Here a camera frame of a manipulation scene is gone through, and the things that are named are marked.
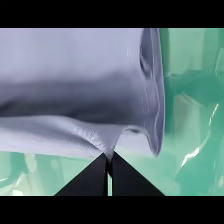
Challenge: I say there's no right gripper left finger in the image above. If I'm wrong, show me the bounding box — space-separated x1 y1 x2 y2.
54 152 109 197

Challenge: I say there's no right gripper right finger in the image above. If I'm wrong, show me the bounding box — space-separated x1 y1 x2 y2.
111 150 166 197

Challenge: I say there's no purple T-shirt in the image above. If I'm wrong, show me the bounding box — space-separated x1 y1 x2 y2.
0 28 166 162

